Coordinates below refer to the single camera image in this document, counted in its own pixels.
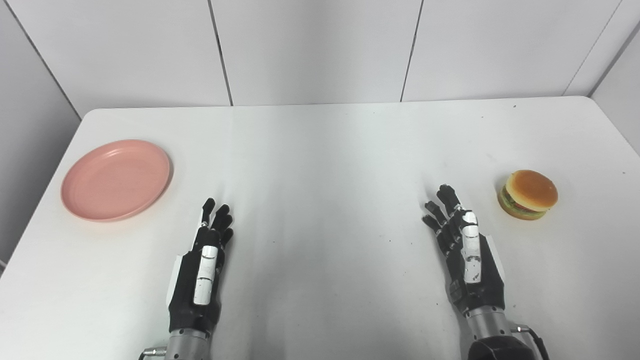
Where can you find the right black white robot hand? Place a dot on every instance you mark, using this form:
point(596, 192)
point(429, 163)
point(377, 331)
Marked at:
point(474, 270)

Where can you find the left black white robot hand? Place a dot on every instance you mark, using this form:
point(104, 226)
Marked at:
point(196, 282)

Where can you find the toy hamburger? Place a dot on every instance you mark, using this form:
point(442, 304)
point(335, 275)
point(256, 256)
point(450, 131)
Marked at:
point(528, 194)

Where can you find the pink round plate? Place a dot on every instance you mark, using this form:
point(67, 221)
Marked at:
point(116, 180)

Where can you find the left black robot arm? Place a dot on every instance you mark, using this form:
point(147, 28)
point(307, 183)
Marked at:
point(186, 345)

